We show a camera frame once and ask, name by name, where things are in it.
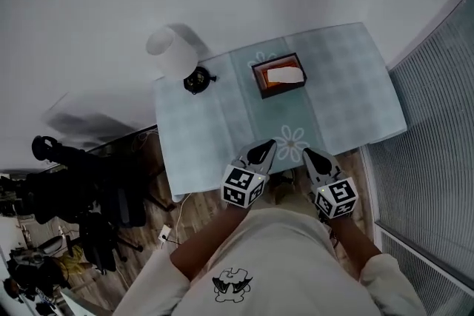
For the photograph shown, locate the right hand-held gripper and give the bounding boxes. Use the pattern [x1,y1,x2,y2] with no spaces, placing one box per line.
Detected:
[302,147,359,220]

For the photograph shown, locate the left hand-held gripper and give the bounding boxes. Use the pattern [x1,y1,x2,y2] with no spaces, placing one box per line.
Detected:
[220,138,278,210]

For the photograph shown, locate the dark wooden tissue box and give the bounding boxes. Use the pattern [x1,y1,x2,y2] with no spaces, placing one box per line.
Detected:
[250,52,309,100]

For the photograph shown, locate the white tissue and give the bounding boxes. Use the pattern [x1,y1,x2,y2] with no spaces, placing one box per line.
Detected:
[266,65,305,84]

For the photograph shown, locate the person's right forearm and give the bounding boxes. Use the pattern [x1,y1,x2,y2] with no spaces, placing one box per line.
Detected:
[325,215,383,281]

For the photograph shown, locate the person's left forearm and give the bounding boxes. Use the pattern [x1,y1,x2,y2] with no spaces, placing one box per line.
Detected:
[169,204,248,283]

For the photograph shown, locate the person's beige trousers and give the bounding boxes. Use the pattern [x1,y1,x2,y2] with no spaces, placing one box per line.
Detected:
[258,169,318,212]

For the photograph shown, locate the light blue floral tablecloth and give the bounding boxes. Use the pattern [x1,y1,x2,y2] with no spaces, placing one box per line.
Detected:
[153,21,408,203]

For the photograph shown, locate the person's white printed shirt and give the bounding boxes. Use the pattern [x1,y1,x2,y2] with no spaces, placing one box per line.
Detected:
[112,206,427,316]

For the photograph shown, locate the dark desk with black legs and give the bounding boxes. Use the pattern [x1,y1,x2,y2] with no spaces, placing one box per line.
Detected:
[87,123,178,212]

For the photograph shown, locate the white window blinds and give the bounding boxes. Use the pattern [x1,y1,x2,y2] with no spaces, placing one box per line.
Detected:
[361,0,474,316]

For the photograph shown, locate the white power strip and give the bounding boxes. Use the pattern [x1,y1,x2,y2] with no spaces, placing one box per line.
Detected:
[157,223,173,243]

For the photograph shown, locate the white shade table lamp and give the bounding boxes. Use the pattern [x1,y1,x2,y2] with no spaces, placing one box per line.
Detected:
[144,24,218,95]

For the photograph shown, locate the black office chair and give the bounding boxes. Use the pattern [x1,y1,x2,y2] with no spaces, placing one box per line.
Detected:
[76,186,147,275]

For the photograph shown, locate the black equipment pile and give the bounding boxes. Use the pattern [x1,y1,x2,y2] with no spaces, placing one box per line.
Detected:
[21,135,123,226]

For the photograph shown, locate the yellow cloth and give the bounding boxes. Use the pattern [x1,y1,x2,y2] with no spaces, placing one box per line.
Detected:
[58,244,92,272]

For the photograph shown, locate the white cable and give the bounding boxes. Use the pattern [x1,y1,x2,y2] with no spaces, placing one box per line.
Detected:
[173,191,194,246]

